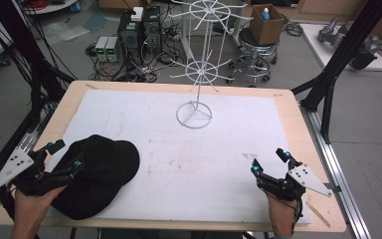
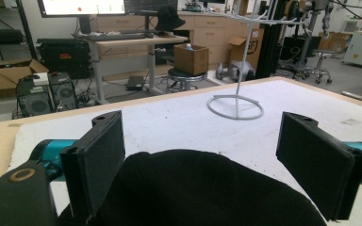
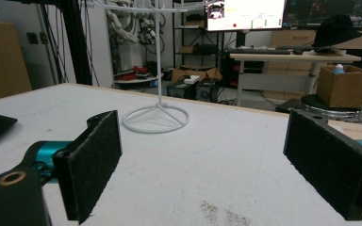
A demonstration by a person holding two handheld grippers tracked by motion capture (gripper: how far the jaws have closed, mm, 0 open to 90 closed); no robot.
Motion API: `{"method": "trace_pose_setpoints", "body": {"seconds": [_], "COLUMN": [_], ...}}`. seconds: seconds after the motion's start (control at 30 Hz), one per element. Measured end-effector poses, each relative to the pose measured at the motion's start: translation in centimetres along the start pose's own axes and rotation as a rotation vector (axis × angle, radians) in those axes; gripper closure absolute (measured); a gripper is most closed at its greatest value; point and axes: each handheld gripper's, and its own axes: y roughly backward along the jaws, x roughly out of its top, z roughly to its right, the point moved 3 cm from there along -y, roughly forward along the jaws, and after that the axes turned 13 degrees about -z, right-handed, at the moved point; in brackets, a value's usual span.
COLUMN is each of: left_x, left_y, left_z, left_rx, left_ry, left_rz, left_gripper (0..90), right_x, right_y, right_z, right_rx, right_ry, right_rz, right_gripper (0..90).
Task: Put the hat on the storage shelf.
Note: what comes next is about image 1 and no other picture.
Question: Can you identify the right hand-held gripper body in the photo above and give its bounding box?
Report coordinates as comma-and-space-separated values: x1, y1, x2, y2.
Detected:
258, 161, 334, 202

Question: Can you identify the person's left hand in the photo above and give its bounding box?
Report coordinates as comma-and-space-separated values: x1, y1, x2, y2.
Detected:
11, 184, 68, 239

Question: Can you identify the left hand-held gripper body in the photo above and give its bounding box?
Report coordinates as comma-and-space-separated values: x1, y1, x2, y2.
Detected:
0, 146, 68, 197

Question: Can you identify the white power supply unit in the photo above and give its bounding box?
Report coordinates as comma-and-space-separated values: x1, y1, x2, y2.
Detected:
104, 36, 120, 63
95, 36, 109, 63

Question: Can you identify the aluminium rail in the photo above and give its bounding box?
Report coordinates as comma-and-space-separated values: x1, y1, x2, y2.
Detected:
0, 103, 59, 227
298, 101, 373, 239

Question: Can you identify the black metal frame post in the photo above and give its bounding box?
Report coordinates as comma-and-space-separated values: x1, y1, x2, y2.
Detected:
0, 0, 78, 200
290, 0, 382, 145

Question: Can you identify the black round stool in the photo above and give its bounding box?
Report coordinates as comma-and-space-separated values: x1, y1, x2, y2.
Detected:
225, 27, 279, 88

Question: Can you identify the white wire display rack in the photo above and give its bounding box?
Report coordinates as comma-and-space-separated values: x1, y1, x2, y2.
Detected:
168, 0, 255, 130

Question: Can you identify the white platform board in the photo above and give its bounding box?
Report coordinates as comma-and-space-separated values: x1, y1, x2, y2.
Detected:
299, 22, 382, 73

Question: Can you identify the black baseball cap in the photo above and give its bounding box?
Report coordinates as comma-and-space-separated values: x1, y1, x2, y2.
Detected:
15, 133, 141, 221

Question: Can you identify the black computer tower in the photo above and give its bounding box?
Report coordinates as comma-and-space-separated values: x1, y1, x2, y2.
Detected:
141, 6, 163, 56
117, 9, 144, 66

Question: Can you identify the white foam mat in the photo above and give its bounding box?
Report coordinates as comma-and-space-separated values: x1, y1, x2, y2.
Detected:
45, 89, 312, 225

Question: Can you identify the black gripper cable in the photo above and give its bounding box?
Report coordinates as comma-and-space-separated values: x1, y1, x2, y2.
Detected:
290, 197, 304, 237

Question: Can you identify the person's right hand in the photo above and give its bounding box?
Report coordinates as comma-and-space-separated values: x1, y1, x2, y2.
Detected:
266, 191, 300, 238

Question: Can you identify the white box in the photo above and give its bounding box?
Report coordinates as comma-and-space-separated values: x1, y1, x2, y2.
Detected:
130, 6, 145, 23

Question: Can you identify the cardboard box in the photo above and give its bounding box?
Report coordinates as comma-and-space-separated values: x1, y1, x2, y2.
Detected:
249, 3, 287, 47

